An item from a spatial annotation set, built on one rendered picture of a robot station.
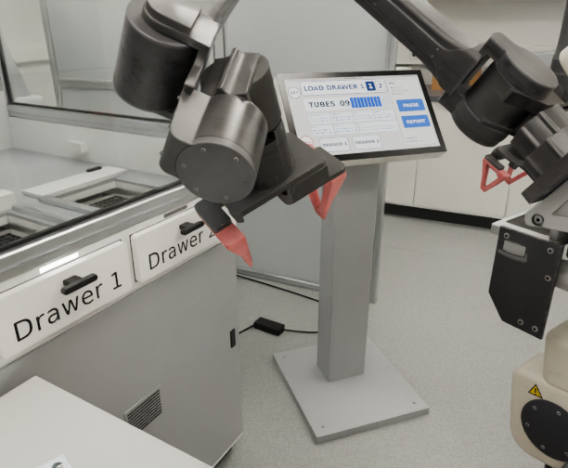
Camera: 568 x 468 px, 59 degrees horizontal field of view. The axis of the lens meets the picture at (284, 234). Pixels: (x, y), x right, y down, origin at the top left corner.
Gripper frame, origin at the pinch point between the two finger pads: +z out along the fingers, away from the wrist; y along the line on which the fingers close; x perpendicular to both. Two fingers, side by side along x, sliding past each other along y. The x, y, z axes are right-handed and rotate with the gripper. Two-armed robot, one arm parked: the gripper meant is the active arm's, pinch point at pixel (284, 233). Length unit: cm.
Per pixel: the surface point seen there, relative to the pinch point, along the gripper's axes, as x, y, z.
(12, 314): 37, -36, 21
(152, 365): 43, -25, 62
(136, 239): 49, -13, 31
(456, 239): 119, 165, 231
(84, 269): 43, -24, 26
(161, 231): 52, -8, 35
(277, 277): 136, 41, 178
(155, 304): 48, -17, 50
